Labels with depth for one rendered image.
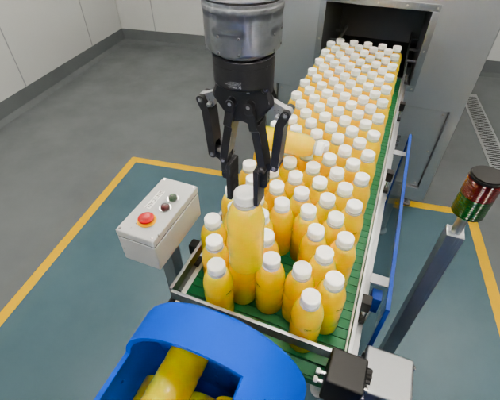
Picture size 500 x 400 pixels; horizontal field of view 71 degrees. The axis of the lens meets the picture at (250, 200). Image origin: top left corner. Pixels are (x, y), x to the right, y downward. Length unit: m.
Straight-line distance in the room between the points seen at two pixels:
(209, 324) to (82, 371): 1.49
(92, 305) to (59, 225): 0.71
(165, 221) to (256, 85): 0.47
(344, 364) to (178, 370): 0.32
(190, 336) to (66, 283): 1.80
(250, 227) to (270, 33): 0.30
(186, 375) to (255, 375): 0.14
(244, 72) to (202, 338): 0.33
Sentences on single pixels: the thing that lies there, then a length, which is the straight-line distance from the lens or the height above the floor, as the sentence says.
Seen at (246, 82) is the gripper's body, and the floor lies 1.50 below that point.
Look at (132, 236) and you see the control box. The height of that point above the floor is 1.10.
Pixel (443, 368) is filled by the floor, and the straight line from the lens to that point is 2.01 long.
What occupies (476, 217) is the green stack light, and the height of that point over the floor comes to 1.17.
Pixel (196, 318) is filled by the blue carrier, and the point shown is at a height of 1.23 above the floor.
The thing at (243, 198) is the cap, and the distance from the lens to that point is 0.56.
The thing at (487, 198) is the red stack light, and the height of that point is 1.22.
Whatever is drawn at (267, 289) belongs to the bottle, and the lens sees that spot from 0.80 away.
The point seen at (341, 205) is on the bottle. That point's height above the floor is 1.04.
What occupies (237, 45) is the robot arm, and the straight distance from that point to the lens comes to 0.41.
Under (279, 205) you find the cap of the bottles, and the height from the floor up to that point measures 1.08.
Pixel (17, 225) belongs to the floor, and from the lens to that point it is 2.75.
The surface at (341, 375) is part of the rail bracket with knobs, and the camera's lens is 0.74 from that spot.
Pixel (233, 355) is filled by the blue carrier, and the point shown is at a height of 1.23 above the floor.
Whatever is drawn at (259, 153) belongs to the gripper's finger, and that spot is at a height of 1.39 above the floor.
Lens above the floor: 1.68
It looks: 43 degrees down
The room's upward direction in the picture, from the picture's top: straight up
